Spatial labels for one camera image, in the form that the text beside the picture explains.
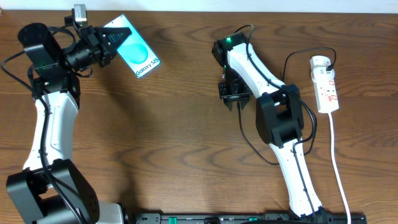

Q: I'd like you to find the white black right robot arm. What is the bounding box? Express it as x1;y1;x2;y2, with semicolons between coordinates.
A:
211;32;323;219

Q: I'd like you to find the black charger cable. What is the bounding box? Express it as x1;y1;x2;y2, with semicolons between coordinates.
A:
236;47;337;166

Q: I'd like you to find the white power strip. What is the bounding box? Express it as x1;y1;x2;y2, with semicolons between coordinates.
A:
310;55;339;114

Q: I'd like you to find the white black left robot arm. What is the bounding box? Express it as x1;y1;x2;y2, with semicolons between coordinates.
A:
6;22;131;223

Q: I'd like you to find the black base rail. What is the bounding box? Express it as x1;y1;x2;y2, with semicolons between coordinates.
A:
124;211;349;224

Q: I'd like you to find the blue Galaxy smartphone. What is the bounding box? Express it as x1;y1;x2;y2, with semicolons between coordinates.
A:
104;14;161;78

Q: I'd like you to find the white power strip cord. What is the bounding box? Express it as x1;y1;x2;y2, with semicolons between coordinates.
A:
327;112;352;224

